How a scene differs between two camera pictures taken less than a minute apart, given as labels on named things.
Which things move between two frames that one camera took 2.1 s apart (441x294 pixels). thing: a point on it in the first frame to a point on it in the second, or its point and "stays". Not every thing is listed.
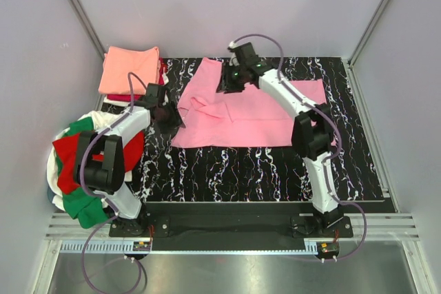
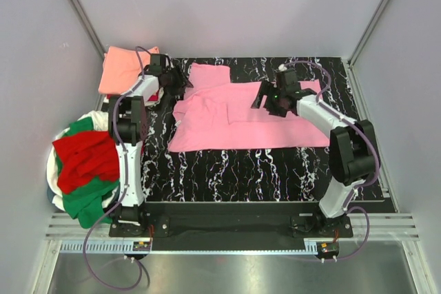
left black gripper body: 169,118 to 175,80
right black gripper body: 231,78 to 273,103
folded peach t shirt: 120,61 stays
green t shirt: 91,211 stays
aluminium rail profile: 366,227 stays
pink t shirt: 247,118 stays
